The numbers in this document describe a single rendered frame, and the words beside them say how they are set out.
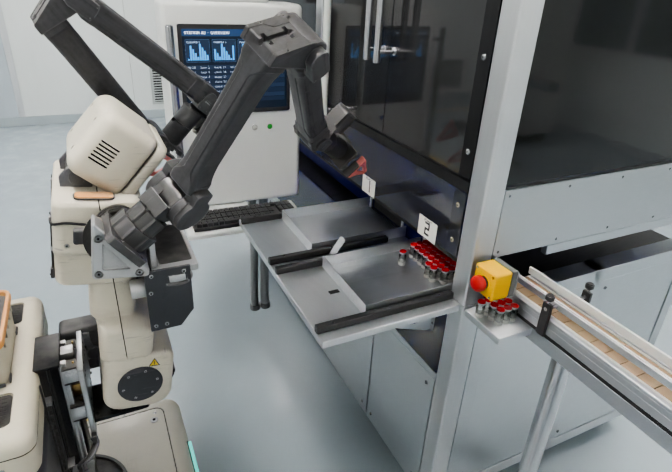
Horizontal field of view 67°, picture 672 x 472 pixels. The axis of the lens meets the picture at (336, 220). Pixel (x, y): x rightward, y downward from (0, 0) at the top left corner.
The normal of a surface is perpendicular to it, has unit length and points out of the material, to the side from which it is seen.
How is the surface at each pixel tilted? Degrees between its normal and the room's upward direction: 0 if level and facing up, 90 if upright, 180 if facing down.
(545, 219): 90
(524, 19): 90
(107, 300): 90
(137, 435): 0
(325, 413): 0
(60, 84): 90
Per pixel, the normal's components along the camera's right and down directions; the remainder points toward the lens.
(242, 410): 0.05, -0.90
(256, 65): -0.50, 0.22
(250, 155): 0.41, 0.41
